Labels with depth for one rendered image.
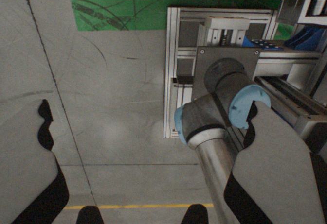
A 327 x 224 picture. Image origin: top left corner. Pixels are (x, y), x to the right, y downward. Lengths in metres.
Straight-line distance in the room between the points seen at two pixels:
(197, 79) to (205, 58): 0.08
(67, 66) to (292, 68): 1.77
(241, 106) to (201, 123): 0.11
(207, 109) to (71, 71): 1.63
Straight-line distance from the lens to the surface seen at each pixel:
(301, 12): 1.28
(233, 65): 0.62
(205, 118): 0.48
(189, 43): 1.47
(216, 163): 0.45
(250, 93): 0.48
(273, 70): 0.88
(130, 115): 2.03
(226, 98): 0.49
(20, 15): 2.00
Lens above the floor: 1.63
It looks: 59 degrees down
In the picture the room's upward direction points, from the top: 177 degrees clockwise
